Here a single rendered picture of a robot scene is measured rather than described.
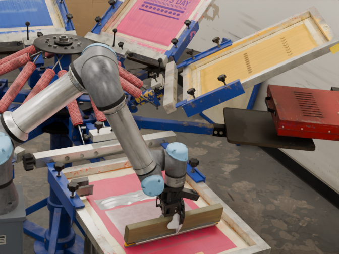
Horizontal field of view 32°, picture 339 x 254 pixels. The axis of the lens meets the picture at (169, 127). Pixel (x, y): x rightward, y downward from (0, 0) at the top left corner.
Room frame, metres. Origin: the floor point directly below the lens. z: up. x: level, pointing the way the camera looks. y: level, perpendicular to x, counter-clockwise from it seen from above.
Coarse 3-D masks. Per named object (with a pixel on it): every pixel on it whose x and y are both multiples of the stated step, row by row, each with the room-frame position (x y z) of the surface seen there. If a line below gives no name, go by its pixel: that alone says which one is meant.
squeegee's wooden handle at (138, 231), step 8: (200, 208) 1.89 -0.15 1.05; (208, 208) 1.90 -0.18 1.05; (216, 208) 1.91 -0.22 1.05; (192, 216) 1.85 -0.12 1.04; (200, 216) 1.87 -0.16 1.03; (208, 216) 1.89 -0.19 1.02; (216, 216) 1.91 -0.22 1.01; (136, 224) 1.75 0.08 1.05; (144, 224) 1.75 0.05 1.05; (152, 224) 1.76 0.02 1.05; (160, 224) 1.78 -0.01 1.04; (184, 224) 1.84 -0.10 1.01; (192, 224) 1.86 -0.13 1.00; (200, 224) 1.88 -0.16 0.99; (128, 232) 1.71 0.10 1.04; (136, 232) 1.73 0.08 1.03; (144, 232) 1.75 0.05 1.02; (152, 232) 1.77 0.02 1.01; (160, 232) 1.79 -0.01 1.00; (168, 232) 1.81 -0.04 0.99; (128, 240) 1.72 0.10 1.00; (136, 240) 1.74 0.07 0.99
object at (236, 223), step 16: (112, 160) 2.28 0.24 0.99; (128, 160) 2.30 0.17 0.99; (80, 176) 2.17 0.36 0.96; (208, 192) 2.11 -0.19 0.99; (80, 208) 1.89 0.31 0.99; (224, 208) 2.00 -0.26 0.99; (80, 224) 1.84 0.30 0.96; (240, 224) 1.90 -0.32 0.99; (96, 240) 1.71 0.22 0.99; (256, 240) 1.81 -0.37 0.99
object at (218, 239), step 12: (132, 180) 2.19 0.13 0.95; (144, 204) 2.02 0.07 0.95; (192, 204) 2.06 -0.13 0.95; (156, 216) 1.95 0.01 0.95; (216, 228) 1.91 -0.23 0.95; (204, 240) 1.83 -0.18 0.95; (216, 240) 1.83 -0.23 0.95; (228, 240) 1.84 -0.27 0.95; (192, 252) 1.75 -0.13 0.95; (204, 252) 1.75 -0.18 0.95; (216, 252) 1.76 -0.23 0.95
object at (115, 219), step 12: (108, 180) 2.17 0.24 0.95; (120, 180) 2.18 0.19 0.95; (96, 192) 2.07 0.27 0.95; (108, 192) 2.08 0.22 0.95; (120, 192) 2.09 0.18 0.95; (96, 204) 1.99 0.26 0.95; (132, 204) 2.01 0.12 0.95; (108, 216) 1.91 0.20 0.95; (120, 216) 1.92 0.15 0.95; (132, 216) 1.93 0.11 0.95; (144, 216) 1.94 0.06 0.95; (108, 228) 1.84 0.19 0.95; (120, 228) 1.84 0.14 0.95; (120, 240) 1.77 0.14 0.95; (132, 252) 1.71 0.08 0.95; (156, 252) 1.72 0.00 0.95; (168, 252) 1.73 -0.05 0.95; (180, 252) 1.74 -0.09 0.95
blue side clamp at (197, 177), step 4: (188, 164) 2.30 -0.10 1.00; (188, 168) 2.27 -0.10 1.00; (196, 168) 2.26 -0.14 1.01; (188, 172) 2.23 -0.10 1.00; (196, 172) 2.24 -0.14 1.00; (200, 172) 2.23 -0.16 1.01; (192, 176) 2.20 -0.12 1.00; (196, 176) 2.21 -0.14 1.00; (200, 176) 2.21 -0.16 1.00; (204, 176) 2.20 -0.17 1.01; (196, 180) 2.17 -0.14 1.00; (200, 180) 2.18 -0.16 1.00; (204, 180) 2.19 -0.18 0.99
